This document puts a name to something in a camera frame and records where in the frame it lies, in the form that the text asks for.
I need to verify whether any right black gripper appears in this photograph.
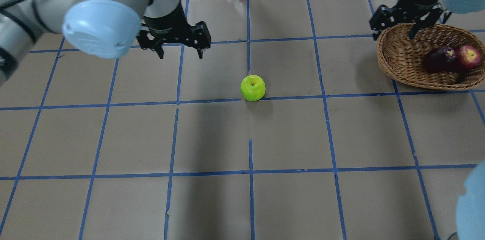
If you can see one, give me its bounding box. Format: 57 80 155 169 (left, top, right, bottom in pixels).
369 0 444 41

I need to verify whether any dark red apple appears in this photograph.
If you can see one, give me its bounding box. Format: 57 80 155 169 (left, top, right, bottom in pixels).
422 46 458 74

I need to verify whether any red yellow apple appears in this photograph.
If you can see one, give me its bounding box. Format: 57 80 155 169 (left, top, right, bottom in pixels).
452 45 482 72

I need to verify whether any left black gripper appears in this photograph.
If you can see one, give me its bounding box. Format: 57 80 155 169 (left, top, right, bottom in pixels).
136 13 211 59

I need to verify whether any brown wicker basket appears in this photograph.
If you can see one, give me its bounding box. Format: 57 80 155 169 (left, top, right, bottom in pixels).
376 24 485 90

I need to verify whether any green apple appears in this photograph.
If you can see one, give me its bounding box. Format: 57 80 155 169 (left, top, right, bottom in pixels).
240 75 266 101

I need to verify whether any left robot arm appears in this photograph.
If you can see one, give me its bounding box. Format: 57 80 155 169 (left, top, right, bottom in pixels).
0 0 211 84

